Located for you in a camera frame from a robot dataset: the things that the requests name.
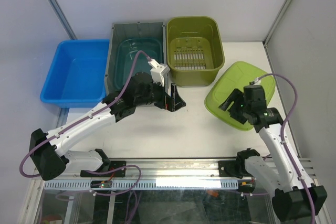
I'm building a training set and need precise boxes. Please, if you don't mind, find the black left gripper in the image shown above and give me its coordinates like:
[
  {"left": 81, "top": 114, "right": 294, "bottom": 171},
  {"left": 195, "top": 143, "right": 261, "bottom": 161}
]
[{"left": 135, "top": 78, "right": 186, "bottom": 112}]

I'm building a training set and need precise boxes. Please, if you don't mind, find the lime green plastic basin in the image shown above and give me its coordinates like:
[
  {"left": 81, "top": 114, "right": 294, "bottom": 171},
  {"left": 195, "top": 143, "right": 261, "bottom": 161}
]
[{"left": 205, "top": 61, "right": 266, "bottom": 131}]

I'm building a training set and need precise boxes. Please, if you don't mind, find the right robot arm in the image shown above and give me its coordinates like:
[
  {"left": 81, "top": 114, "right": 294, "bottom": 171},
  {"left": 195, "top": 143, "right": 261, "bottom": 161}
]
[{"left": 219, "top": 85, "right": 327, "bottom": 223}]

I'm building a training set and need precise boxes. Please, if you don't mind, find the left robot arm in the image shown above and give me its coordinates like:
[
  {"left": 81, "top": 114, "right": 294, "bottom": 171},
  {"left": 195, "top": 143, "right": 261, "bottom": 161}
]
[{"left": 29, "top": 72, "right": 186, "bottom": 181}]

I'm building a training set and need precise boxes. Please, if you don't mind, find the olive green slotted basket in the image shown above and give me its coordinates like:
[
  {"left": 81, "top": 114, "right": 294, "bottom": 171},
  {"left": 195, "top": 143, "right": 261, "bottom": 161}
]
[{"left": 166, "top": 16, "right": 225, "bottom": 87}]

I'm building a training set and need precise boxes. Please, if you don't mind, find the teal transparent inner tub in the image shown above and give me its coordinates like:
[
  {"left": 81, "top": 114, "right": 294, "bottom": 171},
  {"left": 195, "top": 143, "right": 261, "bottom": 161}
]
[{"left": 114, "top": 37, "right": 163, "bottom": 91}]

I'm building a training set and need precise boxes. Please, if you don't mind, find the grey plastic crate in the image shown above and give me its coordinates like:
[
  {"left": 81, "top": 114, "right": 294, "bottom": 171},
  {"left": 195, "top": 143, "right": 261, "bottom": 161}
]
[{"left": 104, "top": 21, "right": 166, "bottom": 94}]

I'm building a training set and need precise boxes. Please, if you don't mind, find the blue plastic tub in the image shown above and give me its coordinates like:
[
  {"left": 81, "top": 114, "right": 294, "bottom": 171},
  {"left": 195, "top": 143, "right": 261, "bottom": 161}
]
[{"left": 40, "top": 39, "right": 109, "bottom": 108}]

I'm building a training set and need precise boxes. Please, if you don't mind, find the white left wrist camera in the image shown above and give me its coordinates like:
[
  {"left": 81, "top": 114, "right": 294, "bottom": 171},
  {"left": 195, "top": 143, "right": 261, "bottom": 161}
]
[{"left": 148, "top": 59, "right": 170, "bottom": 87}]

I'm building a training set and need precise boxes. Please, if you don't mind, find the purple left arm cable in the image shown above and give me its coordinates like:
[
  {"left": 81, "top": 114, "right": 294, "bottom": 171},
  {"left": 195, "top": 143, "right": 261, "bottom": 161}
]
[{"left": 19, "top": 50, "right": 155, "bottom": 182}]

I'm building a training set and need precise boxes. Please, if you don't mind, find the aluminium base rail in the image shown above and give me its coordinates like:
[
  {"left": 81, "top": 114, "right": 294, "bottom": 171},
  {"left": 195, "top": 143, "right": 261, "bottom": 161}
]
[{"left": 33, "top": 157, "right": 316, "bottom": 183}]

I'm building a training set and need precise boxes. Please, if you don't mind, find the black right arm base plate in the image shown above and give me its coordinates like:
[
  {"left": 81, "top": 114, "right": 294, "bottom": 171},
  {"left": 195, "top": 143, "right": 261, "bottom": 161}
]
[{"left": 218, "top": 159, "right": 252, "bottom": 179}]

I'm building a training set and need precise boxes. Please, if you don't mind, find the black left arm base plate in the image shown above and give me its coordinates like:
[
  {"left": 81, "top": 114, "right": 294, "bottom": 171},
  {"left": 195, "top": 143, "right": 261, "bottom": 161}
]
[{"left": 80, "top": 161, "right": 127, "bottom": 178}]

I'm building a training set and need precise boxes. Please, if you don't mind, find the right aluminium corner post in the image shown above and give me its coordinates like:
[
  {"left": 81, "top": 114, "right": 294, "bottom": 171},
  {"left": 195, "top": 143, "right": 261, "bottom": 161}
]
[{"left": 263, "top": 0, "right": 293, "bottom": 47}]

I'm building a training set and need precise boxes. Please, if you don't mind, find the aluminium corner post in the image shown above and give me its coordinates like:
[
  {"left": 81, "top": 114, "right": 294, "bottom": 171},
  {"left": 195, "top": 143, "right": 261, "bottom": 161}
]
[
  {"left": 263, "top": 0, "right": 293, "bottom": 47},
  {"left": 47, "top": 0, "right": 78, "bottom": 40}
]

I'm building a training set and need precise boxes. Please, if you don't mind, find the white slotted cable duct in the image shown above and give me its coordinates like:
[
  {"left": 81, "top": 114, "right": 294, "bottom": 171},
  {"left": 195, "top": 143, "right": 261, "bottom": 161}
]
[{"left": 44, "top": 178, "right": 238, "bottom": 191}]

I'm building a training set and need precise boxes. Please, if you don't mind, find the left aluminium corner post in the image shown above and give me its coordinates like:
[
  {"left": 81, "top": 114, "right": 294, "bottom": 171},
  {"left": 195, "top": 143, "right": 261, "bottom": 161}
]
[{"left": 47, "top": 0, "right": 78, "bottom": 40}]

